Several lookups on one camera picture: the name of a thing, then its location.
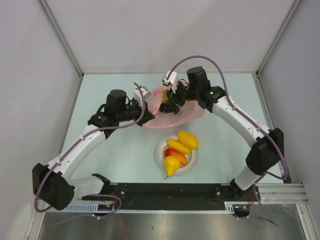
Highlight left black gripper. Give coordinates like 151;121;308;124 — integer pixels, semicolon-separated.
116;97;155;127

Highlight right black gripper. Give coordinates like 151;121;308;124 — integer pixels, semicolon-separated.
166;80;200;108

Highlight pink plastic bag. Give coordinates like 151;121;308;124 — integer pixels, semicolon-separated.
143;85;205;130

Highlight yellow fake lemon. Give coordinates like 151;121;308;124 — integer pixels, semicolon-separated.
167;138;192;155

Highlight red orange fake mango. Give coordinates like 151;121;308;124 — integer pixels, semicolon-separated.
164;148;187;166

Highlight yellow fake mango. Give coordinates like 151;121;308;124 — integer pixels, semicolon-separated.
177;130;199;150

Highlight yellow fake pear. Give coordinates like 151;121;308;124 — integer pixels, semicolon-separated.
164;156;181;178

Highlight white paper plate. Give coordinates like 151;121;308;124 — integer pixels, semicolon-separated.
155;135;199;177

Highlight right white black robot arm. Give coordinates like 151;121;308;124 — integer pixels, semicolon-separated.
162;66;284;201

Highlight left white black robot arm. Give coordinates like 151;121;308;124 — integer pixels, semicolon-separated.
32;85;155;213

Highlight yellow fake starfruit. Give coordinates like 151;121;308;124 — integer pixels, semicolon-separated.
161;89;168;103

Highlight black fake grapes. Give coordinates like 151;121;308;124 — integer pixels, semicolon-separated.
159;101;180;114

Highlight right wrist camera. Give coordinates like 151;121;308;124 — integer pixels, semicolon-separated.
162;71;179;93

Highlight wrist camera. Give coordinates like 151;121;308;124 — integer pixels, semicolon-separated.
162;71;179;93
133;85;152;107

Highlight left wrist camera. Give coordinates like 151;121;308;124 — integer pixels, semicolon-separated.
133;85;152;107

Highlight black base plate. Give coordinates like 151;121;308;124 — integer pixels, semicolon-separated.
81;182;261;211

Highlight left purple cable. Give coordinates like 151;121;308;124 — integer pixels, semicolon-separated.
33;81;146;227

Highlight purple cable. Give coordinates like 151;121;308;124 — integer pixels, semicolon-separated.
33;81;146;227
167;55;290;228

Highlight white slotted cable duct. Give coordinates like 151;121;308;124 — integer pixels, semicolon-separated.
46;201;237;215

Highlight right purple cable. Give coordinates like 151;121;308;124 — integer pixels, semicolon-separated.
167;55;290;228

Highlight right aluminium frame post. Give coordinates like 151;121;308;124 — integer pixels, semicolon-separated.
255;0;303;77

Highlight aluminium frame post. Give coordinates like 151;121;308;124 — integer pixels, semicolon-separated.
255;0;303;77
37;0;84;80

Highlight aluminium front rail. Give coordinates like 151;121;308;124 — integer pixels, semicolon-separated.
36;182;310;204

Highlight left aluminium frame post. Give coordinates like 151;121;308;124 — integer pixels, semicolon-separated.
37;0;84;80

